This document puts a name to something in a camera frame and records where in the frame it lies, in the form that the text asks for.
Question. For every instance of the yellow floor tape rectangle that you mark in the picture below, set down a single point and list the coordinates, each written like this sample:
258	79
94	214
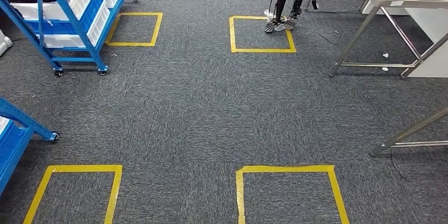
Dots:
287	169

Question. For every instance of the stainless steel workbench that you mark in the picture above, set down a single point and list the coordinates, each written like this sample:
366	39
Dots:
413	129

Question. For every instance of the white crumpled floor scrap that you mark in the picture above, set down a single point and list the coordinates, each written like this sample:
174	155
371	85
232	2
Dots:
269	15

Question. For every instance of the white plastic object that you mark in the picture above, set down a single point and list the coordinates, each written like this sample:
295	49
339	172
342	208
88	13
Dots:
5	44

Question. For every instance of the white cabinet block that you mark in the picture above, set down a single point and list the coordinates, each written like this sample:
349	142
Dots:
430	23

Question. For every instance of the blue plastic bin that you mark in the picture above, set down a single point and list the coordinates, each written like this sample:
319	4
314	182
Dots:
12	149
92	10

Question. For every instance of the blue wheeled shelf rack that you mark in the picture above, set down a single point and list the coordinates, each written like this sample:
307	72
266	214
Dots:
21	115
77	59

